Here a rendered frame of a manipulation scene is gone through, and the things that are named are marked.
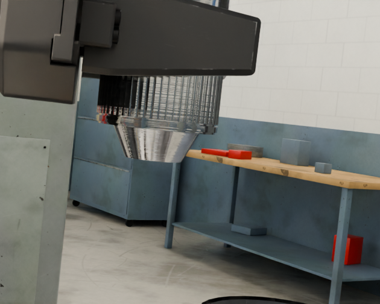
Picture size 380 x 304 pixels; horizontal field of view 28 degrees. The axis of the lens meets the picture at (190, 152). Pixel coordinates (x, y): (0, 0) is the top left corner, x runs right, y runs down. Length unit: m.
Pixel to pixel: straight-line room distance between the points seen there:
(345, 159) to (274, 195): 0.91
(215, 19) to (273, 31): 6.73
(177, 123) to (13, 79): 0.06
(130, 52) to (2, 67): 0.05
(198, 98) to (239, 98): 7.00
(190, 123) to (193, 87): 0.01
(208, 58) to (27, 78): 0.06
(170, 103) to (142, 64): 0.02
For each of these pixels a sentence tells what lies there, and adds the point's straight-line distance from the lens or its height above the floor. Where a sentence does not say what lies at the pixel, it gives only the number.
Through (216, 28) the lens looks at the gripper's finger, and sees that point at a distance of 0.26.
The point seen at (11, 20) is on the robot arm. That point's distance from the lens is 0.23.
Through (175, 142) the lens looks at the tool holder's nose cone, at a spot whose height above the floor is 1.20.
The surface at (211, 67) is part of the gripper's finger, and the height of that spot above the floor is 1.23.
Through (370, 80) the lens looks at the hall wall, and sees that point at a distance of 6.03.
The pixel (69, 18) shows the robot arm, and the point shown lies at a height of 1.24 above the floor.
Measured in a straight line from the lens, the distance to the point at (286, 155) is 6.17.
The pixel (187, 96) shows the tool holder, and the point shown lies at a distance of 0.27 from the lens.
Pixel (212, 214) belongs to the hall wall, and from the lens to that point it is 7.51.
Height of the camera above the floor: 1.21
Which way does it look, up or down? 3 degrees down
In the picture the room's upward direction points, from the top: 6 degrees clockwise
